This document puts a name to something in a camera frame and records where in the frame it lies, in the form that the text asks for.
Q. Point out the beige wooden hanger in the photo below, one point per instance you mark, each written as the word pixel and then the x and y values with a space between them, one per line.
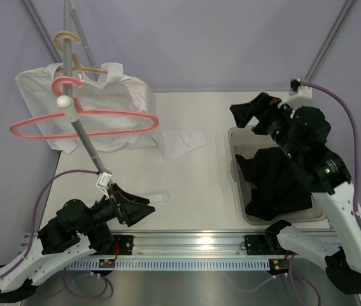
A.
pixel 61 36

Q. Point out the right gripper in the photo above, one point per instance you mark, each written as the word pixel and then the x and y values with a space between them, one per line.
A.
pixel 270 109

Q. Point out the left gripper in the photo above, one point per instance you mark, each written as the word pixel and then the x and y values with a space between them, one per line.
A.
pixel 129 212

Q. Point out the white cable duct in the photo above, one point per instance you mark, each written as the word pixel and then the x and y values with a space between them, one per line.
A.
pixel 170 264

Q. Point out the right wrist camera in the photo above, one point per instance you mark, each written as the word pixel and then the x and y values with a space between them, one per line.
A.
pixel 300 95

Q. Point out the white shirt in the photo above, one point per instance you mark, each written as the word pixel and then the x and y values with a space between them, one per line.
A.
pixel 115 91

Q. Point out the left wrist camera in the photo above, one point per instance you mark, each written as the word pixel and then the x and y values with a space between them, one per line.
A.
pixel 103 182

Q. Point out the clear plastic bin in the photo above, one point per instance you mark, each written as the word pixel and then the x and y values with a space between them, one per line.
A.
pixel 245 143

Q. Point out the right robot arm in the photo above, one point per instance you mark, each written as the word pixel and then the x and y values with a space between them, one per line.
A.
pixel 301 135

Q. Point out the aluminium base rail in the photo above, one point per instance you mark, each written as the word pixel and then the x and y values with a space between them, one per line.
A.
pixel 183 244

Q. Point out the black shirt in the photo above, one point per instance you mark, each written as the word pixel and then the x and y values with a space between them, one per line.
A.
pixel 277 190

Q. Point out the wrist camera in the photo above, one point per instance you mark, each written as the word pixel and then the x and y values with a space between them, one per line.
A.
pixel 103 182
pixel 300 95

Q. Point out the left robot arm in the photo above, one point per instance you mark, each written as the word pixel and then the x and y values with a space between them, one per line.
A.
pixel 77 231

